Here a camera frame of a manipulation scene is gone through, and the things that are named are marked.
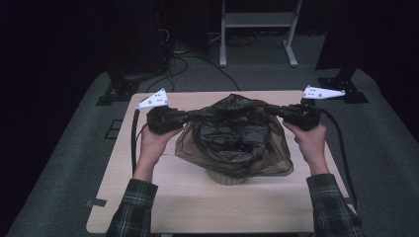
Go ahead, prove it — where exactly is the hand-held gripper black cable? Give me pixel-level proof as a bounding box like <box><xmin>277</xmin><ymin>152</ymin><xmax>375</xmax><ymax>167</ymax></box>
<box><xmin>316</xmin><ymin>106</ymin><xmax>360</xmax><ymax>209</ymax></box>
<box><xmin>130</xmin><ymin>98</ymin><xmax>150</xmax><ymax>178</ymax></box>

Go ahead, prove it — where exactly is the black floor cable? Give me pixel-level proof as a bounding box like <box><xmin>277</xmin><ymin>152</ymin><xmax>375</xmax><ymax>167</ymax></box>
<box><xmin>145</xmin><ymin>54</ymin><xmax>241</xmax><ymax>94</ymax></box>

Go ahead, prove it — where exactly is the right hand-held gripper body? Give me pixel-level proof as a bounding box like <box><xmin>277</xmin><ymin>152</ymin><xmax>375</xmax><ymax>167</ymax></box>
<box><xmin>281</xmin><ymin>84</ymin><xmax>347</xmax><ymax>131</ymax></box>

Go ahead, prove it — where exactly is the left hand-held gripper black cable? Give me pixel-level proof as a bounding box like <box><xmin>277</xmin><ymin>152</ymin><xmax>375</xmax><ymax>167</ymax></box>
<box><xmin>130</xmin><ymin>98</ymin><xmax>150</xmax><ymax>178</ymax></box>

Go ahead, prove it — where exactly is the black plastic trash bag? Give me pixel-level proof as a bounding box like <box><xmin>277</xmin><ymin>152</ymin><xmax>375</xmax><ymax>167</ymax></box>
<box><xmin>174</xmin><ymin>93</ymin><xmax>295</xmax><ymax>180</ymax></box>

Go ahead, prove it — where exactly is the green plastic trash bin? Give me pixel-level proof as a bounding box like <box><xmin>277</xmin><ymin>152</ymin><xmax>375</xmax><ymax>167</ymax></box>
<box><xmin>206</xmin><ymin>168</ymin><xmax>249</xmax><ymax>187</ymax></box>

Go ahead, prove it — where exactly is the black metal stand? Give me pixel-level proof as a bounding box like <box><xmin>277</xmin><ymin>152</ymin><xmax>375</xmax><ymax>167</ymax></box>
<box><xmin>314</xmin><ymin>0</ymin><xmax>370</xmax><ymax>105</ymax></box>
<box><xmin>95</xmin><ymin>0</ymin><xmax>174</xmax><ymax>107</ymax></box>

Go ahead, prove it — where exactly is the right hand-held gripper black cable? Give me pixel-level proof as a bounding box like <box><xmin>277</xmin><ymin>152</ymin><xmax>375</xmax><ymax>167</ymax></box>
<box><xmin>316</xmin><ymin>106</ymin><xmax>360</xmax><ymax>209</ymax></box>

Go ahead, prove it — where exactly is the person's left hand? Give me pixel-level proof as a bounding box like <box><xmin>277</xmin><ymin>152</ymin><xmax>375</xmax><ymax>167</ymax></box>
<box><xmin>137</xmin><ymin>126</ymin><xmax>184</xmax><ymax>170</ymax></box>

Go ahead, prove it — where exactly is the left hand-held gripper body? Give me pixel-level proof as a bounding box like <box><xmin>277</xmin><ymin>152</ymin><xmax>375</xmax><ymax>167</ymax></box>
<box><xmin>135</xmin><ymin>88</ymin><xmax>185</xmax><ymax>135</ymax></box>

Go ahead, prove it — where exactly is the white metal desk frame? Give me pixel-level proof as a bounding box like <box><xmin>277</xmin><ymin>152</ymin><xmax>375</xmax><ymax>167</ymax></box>
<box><xmin>219</xmin><ymin>0</ymin><xmax>303</xmax><ymax>69</ymax></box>

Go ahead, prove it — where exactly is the person's right hand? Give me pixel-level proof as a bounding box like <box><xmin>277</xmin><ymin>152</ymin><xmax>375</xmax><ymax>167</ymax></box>
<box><xmin>282</xmin><ymin>119</ymin><xmax>329</xmax><ymax>167</ymax></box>

